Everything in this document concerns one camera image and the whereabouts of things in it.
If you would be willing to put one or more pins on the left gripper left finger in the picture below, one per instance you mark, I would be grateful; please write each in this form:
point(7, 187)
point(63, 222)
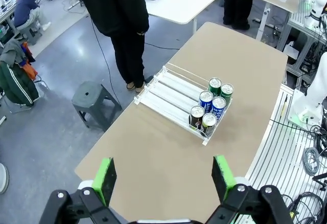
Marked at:
point(106, 180)

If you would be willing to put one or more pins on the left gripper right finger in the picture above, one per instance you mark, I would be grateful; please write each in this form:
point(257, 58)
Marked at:
point(222, 178)

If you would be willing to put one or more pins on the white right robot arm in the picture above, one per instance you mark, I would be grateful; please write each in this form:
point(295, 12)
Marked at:
point(314, 93)

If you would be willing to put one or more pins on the black Pepsi can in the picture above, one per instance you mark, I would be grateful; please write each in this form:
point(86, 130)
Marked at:
point(196, 119)
point(208, 128)

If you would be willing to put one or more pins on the blue Pocari Sweat can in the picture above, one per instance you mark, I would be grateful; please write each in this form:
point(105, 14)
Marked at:
point(205, 103)
point(218, 111)

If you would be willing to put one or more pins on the white slotted mounting platform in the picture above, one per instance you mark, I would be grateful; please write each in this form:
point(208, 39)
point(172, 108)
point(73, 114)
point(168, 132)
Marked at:
point(286, 152)

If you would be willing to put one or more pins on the green Sprite can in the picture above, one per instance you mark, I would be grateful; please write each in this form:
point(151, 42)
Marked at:
point(227, 93)
point(214, 87)

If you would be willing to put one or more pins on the grey plastic stool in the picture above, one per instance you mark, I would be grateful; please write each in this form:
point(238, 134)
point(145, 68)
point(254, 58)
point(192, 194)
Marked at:
point(89, 93)
point(30, 33)

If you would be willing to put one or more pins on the metal folding chair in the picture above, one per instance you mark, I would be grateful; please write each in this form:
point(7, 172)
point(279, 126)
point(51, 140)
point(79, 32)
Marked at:
point(38, 81)

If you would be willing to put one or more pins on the dark green striped jacket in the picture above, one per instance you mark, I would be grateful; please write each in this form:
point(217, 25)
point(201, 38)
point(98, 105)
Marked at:
point(15, 86)

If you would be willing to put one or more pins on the orange garment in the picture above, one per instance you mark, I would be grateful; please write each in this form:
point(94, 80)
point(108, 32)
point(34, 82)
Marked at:
point(29, 70)

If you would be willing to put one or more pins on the white plastic canister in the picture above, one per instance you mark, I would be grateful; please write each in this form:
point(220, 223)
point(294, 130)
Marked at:
point(290, 51)

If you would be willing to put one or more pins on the grey hoodie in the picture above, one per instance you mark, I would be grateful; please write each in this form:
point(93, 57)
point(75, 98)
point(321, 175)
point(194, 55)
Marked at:
point(11, 52)

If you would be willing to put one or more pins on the person in black jacket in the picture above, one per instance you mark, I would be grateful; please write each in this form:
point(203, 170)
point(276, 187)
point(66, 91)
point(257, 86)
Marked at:
point(115, 4)

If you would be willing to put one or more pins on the person in black clothes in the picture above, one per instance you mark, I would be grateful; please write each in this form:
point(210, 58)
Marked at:
point(236, 1)

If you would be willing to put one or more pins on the large white table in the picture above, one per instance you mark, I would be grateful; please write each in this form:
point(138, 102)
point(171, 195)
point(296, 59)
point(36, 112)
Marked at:
point(178, 1)

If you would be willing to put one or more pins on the person in blue hoodie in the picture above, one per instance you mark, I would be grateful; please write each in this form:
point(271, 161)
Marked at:
point(24, 9)

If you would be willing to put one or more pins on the black metal bracket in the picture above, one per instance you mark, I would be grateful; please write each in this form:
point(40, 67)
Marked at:
point(320, 178)

